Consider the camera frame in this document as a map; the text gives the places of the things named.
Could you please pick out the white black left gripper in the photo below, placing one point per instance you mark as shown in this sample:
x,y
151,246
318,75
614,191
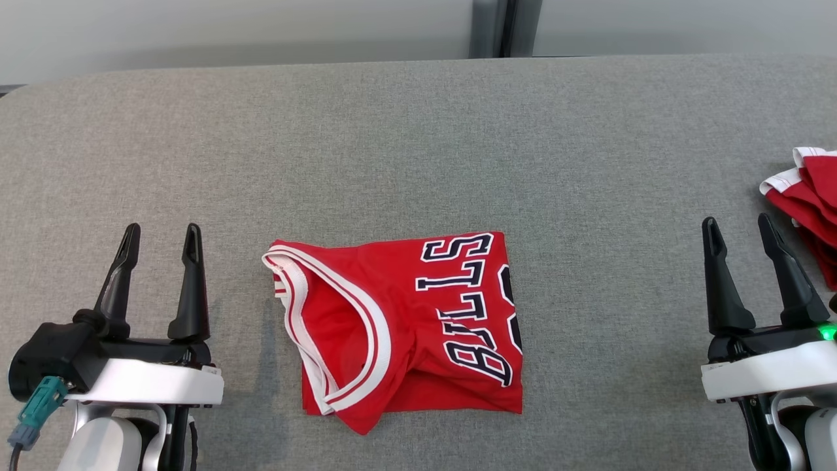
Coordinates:
x,y
150,383

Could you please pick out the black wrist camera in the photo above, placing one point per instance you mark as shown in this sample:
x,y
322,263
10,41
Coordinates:
x,y
834,304
52,353

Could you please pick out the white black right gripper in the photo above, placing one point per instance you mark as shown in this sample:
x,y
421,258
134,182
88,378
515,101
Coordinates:
x,y
765,369

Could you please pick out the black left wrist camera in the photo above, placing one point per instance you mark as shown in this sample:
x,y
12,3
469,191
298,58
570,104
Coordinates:
x,y
52,353

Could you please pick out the red basketball jersey with lettering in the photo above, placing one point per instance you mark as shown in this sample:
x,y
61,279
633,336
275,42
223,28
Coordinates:
x,y
405,333

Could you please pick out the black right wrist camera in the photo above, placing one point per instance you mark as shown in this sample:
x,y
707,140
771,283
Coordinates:
x,y
834,304

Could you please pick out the teal left camera connector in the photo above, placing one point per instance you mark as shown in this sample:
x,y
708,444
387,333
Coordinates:
x,y
39,409

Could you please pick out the red shorts white trim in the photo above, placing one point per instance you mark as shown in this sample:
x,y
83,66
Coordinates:
x,y
814,203

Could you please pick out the grey window frame post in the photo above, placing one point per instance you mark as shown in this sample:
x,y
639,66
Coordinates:
x,y
503,26

